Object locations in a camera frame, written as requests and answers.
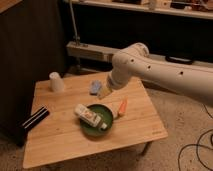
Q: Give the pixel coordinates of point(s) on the green bowl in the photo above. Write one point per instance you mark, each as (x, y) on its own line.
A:
(107, 117)

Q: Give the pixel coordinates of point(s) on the white plastic bottle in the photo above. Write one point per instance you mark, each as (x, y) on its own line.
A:
(90, 117)

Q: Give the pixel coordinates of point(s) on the white paper cup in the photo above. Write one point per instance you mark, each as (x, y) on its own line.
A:
(56, 82)

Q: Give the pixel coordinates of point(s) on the orange pepper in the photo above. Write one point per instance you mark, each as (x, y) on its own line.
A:
(122, 108)

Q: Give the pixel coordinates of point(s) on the wooden table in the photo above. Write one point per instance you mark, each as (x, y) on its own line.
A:
(58, 137)

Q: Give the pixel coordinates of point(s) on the black handle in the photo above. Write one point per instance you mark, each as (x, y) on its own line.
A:
(179, 61)

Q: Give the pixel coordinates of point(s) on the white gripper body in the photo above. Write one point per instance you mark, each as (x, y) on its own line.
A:
(115, 81)

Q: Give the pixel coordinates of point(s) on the white shelf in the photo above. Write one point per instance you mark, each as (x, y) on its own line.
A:
(144, 8)

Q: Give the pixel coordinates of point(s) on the metal pole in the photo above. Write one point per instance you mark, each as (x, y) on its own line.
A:
(76, 36)

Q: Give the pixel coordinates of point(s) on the blue sponge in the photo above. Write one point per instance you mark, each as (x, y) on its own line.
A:
(95, 87)

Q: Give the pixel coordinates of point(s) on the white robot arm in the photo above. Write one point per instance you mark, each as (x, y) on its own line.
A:
(195, 82)

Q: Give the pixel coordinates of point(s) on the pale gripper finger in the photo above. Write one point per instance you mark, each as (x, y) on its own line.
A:
(104, 91)

